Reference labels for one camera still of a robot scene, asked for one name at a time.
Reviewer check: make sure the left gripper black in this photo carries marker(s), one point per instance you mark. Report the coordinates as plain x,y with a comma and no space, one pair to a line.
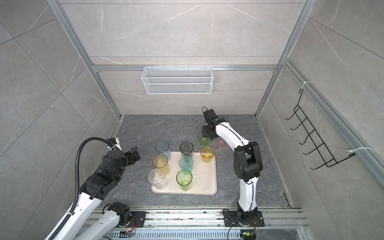
131,160

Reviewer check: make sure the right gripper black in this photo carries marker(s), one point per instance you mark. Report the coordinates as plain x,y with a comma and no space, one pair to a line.
204,133

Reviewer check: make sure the short amber glass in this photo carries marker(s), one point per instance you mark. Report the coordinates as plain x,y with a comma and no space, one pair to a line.
207,154

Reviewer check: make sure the tall grey glass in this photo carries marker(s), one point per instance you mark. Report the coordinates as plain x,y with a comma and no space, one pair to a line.
187,149

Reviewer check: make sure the tall teal glass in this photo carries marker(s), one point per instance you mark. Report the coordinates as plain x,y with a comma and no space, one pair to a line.
186,163

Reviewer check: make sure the beige tray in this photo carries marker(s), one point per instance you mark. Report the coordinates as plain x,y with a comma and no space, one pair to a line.
204,180

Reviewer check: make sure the short clear glass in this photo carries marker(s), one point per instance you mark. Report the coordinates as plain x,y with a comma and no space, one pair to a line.
157,179

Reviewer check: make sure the tall amber glass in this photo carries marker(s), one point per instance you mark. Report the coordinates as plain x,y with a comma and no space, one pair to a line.
161,162

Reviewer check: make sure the tall blue glass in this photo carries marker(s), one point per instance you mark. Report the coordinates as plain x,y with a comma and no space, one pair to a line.
163,148

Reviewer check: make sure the tall green glass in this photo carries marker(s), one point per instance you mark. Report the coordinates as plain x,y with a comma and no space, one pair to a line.
184,179

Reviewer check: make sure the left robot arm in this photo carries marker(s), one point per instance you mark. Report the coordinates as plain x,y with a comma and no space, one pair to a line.
93,191

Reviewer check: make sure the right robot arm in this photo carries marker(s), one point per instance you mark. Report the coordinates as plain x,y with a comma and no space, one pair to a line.
247,163

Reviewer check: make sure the short green glass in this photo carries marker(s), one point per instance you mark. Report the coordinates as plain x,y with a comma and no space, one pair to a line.
203,141

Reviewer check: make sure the short pink glass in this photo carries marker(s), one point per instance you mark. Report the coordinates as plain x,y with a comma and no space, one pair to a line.
221,144

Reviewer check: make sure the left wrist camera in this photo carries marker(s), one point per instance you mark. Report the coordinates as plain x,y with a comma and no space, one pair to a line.
113,144

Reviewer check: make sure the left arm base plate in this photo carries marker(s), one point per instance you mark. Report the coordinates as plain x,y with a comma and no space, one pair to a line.
139,218

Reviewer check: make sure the aluminium rail frame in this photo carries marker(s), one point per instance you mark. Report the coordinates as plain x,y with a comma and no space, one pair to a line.
197,224

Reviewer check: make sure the white wire basket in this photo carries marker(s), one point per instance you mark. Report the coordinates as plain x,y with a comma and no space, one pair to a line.
178,80

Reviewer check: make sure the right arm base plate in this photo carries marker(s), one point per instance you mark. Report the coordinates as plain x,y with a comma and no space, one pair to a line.
240,219

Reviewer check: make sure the black wire hook rack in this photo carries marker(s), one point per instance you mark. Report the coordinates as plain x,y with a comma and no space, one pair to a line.
313,136

